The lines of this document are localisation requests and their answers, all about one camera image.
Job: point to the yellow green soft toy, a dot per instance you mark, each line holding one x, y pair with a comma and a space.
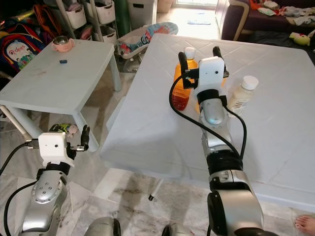
302, 39

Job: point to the small dark blue object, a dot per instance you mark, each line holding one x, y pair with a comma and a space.
63, 61

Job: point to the dark green rolled mat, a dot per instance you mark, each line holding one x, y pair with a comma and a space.
122, 17

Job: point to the colourful children's backpack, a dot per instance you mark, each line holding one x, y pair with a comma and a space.
22, 55

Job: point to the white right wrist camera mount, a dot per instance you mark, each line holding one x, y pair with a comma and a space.
209, 73

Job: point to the person's bare foot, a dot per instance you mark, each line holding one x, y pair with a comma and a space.
305, 224

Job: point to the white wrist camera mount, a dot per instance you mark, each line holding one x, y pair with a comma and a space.
209, 73
51, 146

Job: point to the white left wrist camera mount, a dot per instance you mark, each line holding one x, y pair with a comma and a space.
51, 146

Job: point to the pile of light clothes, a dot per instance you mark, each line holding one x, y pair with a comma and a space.
288, 12

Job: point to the silver robot right leg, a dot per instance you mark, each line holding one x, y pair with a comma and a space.
173, 231

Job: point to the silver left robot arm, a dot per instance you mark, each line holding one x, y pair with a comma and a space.
47, 194

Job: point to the white box cabinet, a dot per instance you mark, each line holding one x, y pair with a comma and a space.
141, 11

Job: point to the small white plastic table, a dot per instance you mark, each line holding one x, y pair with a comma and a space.
49, 83

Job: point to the milky white drink bottle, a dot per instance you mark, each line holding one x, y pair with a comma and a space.
241, 97

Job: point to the dark purple sofa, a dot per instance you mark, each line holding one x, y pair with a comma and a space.
234, 19

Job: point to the silver robot left leg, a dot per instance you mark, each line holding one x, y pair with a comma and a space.
102, 228

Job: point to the white storage rack with bins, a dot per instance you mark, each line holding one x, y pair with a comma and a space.
93, 14

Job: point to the large white plastic table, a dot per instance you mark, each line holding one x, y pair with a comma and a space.
157, 142

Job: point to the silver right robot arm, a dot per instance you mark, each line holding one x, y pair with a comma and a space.
219, 142

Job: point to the green yellow floor toy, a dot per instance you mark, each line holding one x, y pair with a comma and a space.
61, 128

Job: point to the white plastic pole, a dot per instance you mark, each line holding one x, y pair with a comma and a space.
17, 125

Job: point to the colourful baby bouncer seat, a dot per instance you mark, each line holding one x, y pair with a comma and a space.
142, 40

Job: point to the orange drink bottle white cap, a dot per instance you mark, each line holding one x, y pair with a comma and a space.
179, 92

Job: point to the silver robot leg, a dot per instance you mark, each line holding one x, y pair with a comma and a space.
173, 231
102, 228

